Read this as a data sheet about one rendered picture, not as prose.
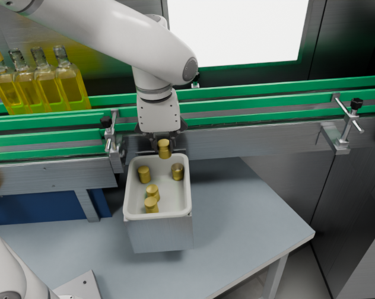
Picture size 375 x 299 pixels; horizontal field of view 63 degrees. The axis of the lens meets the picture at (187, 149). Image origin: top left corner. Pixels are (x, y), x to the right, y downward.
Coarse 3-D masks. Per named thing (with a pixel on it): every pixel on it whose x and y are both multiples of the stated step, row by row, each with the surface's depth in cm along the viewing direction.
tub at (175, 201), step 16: (144, 160) 90; (160, 160) 91; (176, 160) 91; (128, 176) 85; (160, 176) 94; (128, 192) 80; (144, 192) 89; (160, 192) 89; (176, 192) 88; (128, 208) 77; (144, 208) 85; (160, 208) 84; (176, 208) 84
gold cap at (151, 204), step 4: (148, 200) 81; (152, 200) 81; (156, 200) 81; (144, 204) 81; (148, 204) 80; (152, 204) 80; (156, 204) 81; (148, 208) 80; (152, 208) 80; (156, 208) 82; (148, 212) 82; (152, 212) 82; (156, 212) 82
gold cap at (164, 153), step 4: (160, 140) 80; (164, 140) 80; (168, 140) 80; (160, 144) 79; (164, 144) 79; (168, 144) 79; (160, 148) 79; (164, 148) 79; (168, 148) 79; (160, 152) 80; (164, 152) 80; (168, 152) 80; (160, 156) 81; (164, 156) 81; (168, 156) 81
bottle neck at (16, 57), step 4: (8, 52) 78; (12, 52) 78; (16, 52) 78; (20, 52) 80; (12, 56) 79; (16, 56) 79; (20, 56) 79; (12, 60) 79; (16, 60) 79; (20, 60) 80; (16, 64) 80; (20, 64) 80; (24, 64) 81; (16, 68) 81; (20, 68) 81; (24, 68) 81
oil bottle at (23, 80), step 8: (16, 72) 81; (24, 72) 81; (32, 72) 83; (16, 80) 82; (24, 80) 82; (32, 80) 82; (16, 88) 83; (24, 88) 83; (32, 88) 83; (24, 96) 85; (32, 96) 85; (40, 96) 86; (24, 104) 87; (32, 104) 87; (40, 104) 87; (32, 112) 88; (40, 112) 89
